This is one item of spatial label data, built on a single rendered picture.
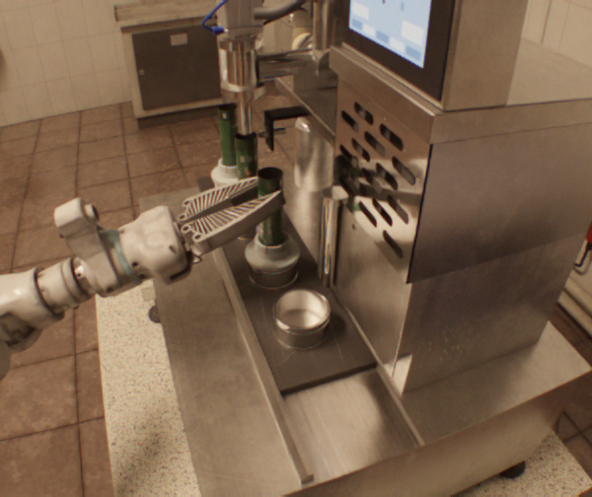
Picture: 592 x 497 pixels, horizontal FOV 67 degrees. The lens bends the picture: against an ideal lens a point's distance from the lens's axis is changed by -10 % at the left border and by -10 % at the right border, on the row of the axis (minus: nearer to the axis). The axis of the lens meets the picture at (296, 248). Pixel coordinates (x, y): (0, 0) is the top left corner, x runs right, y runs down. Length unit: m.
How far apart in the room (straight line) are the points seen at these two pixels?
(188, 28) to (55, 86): 1.34
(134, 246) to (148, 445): 0.40
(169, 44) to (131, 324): 2.70
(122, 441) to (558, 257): 0.71
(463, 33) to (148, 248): 0.39
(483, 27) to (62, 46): 3.99
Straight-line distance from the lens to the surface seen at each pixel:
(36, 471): 1.84
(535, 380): 0.63
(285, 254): 0.64
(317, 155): 0.83
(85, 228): 0.56
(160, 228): 0.58
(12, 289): 0.63
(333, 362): 0.57
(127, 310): 1.08
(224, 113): 0.76
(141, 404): 0.91
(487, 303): 0.52
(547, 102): 0.41
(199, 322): 0.64
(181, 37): 3.53
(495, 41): 0.35
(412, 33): 0.36
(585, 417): 2.02
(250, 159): 0.68
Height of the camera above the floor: 1.48
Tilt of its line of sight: 39 degrees down
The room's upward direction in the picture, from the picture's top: straight up
